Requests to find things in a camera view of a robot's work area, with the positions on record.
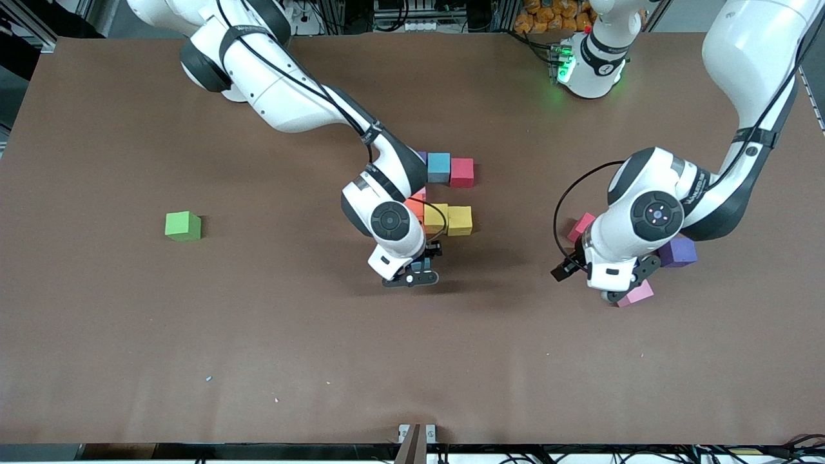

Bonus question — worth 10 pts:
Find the bag of orange objects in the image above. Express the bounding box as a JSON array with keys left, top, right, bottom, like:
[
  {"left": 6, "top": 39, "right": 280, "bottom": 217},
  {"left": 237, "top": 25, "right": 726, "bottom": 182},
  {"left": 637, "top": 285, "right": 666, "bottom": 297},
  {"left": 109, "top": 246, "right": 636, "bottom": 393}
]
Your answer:
[{"left": 514, "top": 0, "right": 597, "bottom": 34}]

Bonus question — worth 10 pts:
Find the metal table bracket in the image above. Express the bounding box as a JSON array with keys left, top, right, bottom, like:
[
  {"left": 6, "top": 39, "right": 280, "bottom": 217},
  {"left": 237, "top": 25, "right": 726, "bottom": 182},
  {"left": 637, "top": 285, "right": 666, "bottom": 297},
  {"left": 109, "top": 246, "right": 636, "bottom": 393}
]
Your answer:
[{"left": 398, "top": 423, "right": 437, "bottom": 445}]

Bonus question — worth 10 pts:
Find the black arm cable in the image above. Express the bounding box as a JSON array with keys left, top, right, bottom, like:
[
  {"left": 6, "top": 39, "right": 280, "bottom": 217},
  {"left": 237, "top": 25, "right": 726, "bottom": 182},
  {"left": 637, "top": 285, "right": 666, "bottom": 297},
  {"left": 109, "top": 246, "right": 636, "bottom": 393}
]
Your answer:
[
  {"left": 406, "top": 197, "right": 449, "bottom": 242},
  {"left": 553, "top": 161, "right": 627, "bottom": 258}
]

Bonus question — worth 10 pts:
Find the dark equipment box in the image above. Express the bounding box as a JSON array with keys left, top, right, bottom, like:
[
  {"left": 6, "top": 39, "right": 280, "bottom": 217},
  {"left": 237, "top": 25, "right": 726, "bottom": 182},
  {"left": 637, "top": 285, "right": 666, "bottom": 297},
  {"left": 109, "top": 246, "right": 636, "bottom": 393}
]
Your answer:
[{"left": 373, "top": 0, "right": 497, "bottom": 33}]

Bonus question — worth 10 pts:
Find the green foam cube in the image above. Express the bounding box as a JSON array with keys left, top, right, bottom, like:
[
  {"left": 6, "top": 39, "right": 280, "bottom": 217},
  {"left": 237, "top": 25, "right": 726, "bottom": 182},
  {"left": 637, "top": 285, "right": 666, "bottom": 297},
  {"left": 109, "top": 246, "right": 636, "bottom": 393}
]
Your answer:
[{"left": 164, "top": 211, "right": 202, "bottom": 242}]

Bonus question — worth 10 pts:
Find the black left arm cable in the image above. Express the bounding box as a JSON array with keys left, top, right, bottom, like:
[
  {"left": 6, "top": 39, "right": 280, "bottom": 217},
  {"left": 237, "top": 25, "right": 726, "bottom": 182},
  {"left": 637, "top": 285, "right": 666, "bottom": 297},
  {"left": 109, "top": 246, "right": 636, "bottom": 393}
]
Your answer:
[{"left": 553, "top": 161, "right": 627, "bottom": 258}]

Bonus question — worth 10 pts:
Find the yellow foam cube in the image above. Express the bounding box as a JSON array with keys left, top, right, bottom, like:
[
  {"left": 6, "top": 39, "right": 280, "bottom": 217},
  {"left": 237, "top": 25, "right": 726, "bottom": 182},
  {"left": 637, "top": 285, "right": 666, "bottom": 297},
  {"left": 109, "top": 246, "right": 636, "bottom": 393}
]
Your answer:
[
  {"left": 423, "top": 204, "right": 449, "bottom": 235},
  {"left": 447, "top": 206, "right": 473, "bottom": 237}
]

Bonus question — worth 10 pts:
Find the brown camera mount pole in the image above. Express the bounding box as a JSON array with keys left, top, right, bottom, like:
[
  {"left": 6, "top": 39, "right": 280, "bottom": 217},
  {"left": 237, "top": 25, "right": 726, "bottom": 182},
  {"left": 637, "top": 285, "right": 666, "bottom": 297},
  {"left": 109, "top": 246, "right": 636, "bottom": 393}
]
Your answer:
[{"left": 394, "top": 423, "right": 428, "bottom": 464}]

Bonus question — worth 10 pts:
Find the red foam cube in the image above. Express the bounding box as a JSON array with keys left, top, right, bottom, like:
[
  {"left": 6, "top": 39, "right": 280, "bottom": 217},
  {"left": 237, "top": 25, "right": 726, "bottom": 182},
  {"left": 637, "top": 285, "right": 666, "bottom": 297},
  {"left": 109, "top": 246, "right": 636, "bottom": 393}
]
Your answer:
[
  {"left": 567, "top": 213, "right": 597, "bottom": 244},
  {"left": 449, "top": 158, "right": 475, "bottom": 189}
]

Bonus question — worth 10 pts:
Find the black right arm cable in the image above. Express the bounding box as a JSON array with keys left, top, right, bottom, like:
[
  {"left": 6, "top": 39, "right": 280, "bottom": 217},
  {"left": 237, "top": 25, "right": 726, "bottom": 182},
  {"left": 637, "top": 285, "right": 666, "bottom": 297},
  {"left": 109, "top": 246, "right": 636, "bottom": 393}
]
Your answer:
[{"left": 406, "top": 197, "right": 449, "bottom": 242}]

